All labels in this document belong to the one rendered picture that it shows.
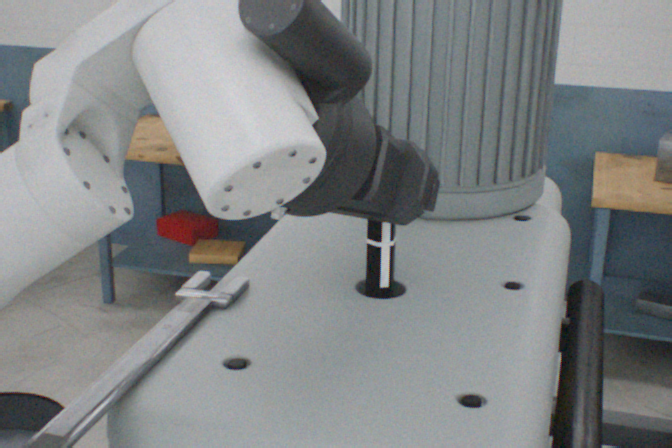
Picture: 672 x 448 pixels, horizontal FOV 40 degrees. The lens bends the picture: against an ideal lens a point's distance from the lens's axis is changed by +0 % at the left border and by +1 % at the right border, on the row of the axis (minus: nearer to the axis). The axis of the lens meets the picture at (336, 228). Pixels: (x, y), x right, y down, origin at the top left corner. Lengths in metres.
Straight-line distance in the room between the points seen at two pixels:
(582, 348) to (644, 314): 3.88
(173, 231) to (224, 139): 4.84
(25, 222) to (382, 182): 0.23
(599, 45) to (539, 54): 4.05
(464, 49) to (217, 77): 0.37
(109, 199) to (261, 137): 0.10
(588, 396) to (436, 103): 0.27
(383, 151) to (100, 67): 0.19
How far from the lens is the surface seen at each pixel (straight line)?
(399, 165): 0.61
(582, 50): 4.87
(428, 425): 0.52
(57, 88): 0.49
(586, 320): 0.85
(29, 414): 3.14
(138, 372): 0.56
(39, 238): 0.49
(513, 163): 0.82
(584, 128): 4.93
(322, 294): 0.66
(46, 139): 0.48
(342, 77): 0.50
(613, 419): 1.04
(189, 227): 5.19
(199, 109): 0.44
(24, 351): 4.74
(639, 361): 4.74
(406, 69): 0.78
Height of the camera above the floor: 2.17
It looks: 21 degrees down
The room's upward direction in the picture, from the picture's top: 1 degrees clockwise
